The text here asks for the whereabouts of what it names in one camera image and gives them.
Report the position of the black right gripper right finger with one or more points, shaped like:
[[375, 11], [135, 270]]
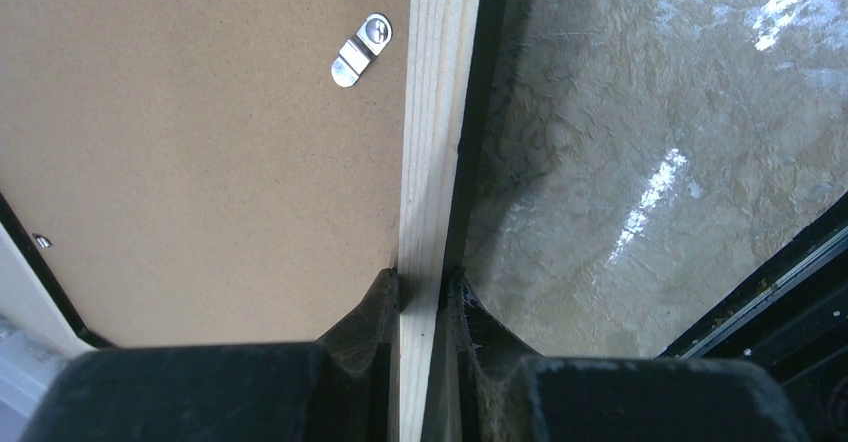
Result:
[[510, 392]]

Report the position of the black wooden picture frame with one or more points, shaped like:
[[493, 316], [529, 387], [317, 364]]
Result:
[[218, 172]]

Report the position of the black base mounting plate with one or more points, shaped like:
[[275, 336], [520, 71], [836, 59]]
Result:
[[790, 318]]

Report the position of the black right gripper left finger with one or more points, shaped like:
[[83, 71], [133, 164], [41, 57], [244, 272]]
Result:
[[335, 388]]

